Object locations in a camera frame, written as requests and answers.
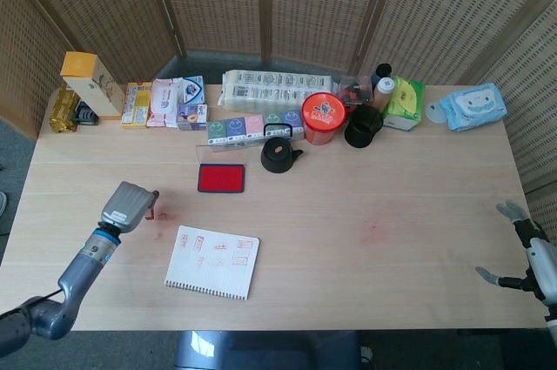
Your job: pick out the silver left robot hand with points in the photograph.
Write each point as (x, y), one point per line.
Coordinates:
(124, 206)

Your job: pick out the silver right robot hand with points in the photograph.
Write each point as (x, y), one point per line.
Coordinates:
(544, 265)

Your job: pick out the red white stamp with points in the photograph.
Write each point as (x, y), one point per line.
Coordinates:
(150, 216)

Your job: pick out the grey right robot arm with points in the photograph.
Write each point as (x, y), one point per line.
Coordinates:
(552, 326)

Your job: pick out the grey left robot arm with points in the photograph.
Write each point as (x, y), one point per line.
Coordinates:
(78, 270)

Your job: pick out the dark robot base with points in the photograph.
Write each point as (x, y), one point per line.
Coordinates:
(270, 350)

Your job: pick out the white spiral notebook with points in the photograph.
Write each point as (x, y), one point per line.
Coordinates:
(213, 263)

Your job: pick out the red ink pad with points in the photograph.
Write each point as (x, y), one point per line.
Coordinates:
(221, 178)

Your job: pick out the yellow red box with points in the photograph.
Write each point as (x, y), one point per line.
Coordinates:
(137, 104)

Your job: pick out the pink wet wipes pack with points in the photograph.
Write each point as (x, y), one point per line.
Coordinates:
(163, 102)

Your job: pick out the purple box with peach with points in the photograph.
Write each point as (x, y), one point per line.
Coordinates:
(192, 117)

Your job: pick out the gold foil pack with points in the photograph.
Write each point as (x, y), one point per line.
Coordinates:
(63, 111)

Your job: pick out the tall orange cream box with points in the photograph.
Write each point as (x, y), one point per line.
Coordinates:
(93, 87)

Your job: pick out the multicolour pocket tissue row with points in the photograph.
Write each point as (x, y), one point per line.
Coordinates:
(235, 128)

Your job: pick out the blue white box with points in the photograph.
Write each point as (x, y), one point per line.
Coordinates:
(193, 89)

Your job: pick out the black teapot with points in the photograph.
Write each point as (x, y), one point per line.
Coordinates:
(276, 156)

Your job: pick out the blue wet wipes pack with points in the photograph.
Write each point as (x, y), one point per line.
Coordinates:
(472, 106)

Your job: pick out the large white tissue pack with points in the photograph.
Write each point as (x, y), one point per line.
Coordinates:
(261, 87)

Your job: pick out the white round disc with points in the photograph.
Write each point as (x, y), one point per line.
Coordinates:
(435, 113)

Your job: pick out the green tissue pack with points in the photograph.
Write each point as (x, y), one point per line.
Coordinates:
(404, 100)

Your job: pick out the orange lidded canister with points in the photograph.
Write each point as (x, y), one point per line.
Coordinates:
(324, 115)

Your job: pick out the black mesh pen cup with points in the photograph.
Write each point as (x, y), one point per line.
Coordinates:
(361, 130)

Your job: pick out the brown bottle white cap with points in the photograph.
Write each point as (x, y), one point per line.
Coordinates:
(384, 89)

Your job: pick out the dark bottle black cap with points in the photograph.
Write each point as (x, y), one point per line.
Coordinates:
(384, 70)

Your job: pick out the clear plastic box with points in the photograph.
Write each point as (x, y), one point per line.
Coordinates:
(354, 89)

